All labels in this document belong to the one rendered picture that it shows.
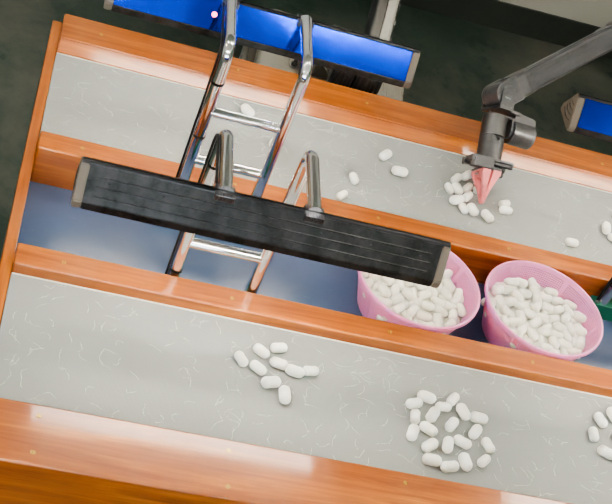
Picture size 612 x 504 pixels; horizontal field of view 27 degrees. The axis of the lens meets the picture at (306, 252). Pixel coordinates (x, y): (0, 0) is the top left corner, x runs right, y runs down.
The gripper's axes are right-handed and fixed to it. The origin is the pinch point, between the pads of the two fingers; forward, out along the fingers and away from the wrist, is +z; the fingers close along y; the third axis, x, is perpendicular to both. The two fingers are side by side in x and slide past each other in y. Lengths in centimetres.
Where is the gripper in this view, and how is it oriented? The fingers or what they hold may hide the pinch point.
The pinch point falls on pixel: (481, 199)
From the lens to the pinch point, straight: 283.9
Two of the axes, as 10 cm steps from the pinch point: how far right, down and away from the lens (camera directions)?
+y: 9.4, 2.1, 2.5
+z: -1.8, 9.7, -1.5
